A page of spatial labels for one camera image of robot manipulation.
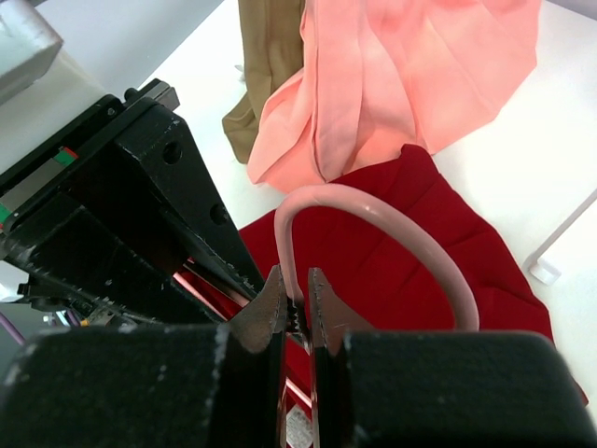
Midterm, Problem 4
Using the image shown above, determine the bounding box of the brown garment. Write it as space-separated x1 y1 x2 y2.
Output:
222 0 305 164

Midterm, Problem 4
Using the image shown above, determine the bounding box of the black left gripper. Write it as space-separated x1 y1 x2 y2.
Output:
1 79 264 325

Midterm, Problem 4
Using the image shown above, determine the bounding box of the metal clothes rack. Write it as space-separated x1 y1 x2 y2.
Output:
523 190 596 286

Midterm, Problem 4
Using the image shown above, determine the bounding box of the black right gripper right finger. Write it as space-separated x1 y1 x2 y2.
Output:
309 268 592 447

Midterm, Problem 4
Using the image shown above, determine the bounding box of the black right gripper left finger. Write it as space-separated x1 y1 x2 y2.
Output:
1 267 287 447

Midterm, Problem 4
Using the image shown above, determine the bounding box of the red skirt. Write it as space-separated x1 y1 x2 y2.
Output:
176 143 590 448

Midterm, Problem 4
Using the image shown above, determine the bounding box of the pink wire hanger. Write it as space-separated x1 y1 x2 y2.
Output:
172 183 481 412

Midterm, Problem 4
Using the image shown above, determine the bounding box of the salmon pink garment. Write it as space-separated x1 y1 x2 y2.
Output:
247 1 541 192

